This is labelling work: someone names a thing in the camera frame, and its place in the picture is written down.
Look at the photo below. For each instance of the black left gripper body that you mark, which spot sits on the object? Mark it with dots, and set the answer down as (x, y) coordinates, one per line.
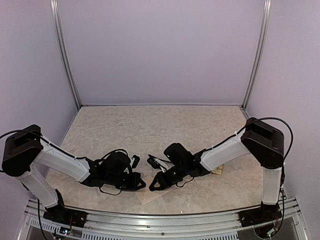
(130, 180)

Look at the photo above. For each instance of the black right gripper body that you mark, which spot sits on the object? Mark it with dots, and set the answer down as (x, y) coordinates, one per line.
(165, 178)

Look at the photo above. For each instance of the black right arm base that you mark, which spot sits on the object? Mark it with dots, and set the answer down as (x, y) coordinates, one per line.
(259, 215)

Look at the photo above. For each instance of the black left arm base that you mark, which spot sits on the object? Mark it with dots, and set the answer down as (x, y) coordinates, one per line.
(63, 215)

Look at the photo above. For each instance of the aluminium frame post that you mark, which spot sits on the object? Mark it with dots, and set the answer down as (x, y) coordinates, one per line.
(258, 53)
(54, 5)

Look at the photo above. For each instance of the aluminium frame post left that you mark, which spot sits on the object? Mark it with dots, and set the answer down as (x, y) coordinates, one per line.
(54, 5)

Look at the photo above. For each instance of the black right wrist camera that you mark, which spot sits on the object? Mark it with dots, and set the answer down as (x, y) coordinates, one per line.
(152, 161)

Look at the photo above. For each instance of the aluminium front rail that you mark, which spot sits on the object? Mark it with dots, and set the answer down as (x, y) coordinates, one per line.
(104, 225)

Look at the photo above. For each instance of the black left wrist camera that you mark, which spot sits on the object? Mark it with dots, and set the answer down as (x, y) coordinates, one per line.
(135, 161)

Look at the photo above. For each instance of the pink envelope with flap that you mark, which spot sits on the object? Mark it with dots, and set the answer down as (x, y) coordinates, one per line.
(146, 196)

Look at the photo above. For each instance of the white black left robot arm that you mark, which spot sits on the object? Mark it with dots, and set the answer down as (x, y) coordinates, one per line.
(28, 147)

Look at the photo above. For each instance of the aluminium frame post right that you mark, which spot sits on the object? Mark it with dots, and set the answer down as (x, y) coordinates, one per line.
(258, 53)

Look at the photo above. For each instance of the brown round sticker sheet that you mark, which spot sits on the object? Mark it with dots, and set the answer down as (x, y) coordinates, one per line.
(218, 171)

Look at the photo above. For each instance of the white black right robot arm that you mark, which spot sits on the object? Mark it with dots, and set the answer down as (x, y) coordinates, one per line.
(257, 138)

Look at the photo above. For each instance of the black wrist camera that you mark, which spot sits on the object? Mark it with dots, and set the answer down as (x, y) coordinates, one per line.
(135, 161)
(152, 161)

